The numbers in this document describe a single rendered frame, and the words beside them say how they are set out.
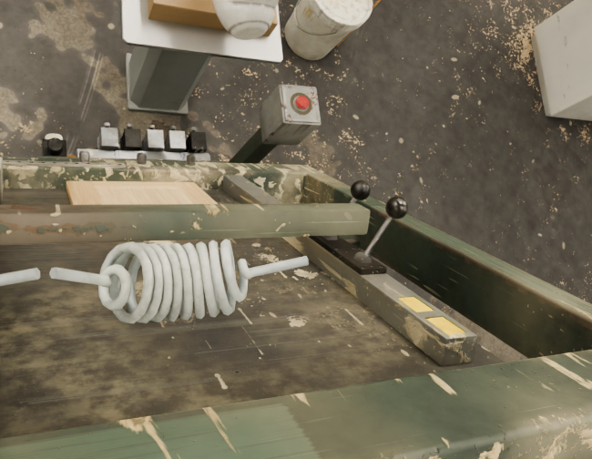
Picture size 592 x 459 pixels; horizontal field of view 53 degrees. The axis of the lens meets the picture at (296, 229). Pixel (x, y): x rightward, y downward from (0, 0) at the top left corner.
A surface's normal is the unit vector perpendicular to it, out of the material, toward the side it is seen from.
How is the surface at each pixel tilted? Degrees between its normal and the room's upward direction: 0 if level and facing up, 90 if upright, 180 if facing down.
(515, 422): 60
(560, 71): 90
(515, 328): 90
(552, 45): 90
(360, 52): 0
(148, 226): 31
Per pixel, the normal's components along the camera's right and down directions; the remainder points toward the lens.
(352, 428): 0.11, -0.95
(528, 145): 0.40, -0.22
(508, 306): -0.91, 0.02
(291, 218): 0.40, 0.30
